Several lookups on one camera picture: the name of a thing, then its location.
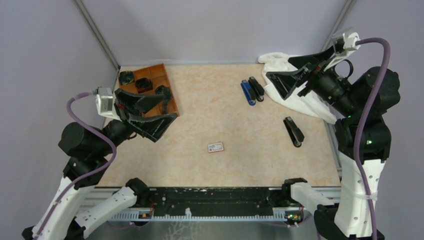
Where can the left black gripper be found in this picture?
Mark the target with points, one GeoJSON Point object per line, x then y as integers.
{"type": "Point", "coordinates": [154, 127]}

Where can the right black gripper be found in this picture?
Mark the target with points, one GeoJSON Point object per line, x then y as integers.
{"type": "Point", "coordinates": [285, 82]}

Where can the orange wooden divided tray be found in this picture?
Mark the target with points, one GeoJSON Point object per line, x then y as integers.
{"type": "Point", "coordinates": [158, 75]}

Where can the black stapler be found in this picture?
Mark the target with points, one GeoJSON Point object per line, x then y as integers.
{"type": "Point", "coordinates": [296, 135]}
{"type": "Point", "coordinates": [258, 89]}

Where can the blue stapler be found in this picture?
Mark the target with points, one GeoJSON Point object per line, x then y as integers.
{"type": "Point", "coordinates": [249, 92]}

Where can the red white staple box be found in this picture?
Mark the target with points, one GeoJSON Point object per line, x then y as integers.
{"type": "Point", "coordinates": [215, 147]}

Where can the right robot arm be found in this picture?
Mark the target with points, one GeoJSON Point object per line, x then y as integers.
{"type": "Point", "coordinates": [363, 138]}

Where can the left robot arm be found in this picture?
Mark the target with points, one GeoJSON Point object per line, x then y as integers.
{"type": "Point", "coordinates": [91, 151]}

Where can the dark rolled tie back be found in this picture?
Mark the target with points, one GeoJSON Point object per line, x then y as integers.
{"type": "Point", "coordinates": [164, 90]}

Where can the dark rolled tie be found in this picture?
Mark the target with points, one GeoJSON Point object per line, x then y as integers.
{"type": "Point", "coordinates": [143, 85]}
{"type": "Point", "coordinates": [126, 77]}
{"type": "Point", "coordinates": [164, 90]}

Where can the dark rolled tie middle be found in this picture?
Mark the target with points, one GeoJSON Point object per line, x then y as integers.
{"type": "Point", "coordinates": [143, 85]}

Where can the white towel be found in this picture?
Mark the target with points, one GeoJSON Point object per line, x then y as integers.
{"type": "Point", "coordinates": [310, 104]}

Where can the dark rolled tie front left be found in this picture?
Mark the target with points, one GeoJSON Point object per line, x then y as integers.
{"type": "Point", "coordinates": [126, 77]}

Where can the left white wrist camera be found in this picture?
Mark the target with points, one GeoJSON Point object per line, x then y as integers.
{"type": "Point", "coordinates": [104, 100]}

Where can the aluminium frame rail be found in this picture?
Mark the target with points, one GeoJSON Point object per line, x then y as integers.
{"type": "Point", "coordinates": [352, 218]}

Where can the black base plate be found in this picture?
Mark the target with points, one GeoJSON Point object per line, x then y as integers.
{"type": "Point", "coordinates": [214, 201]}

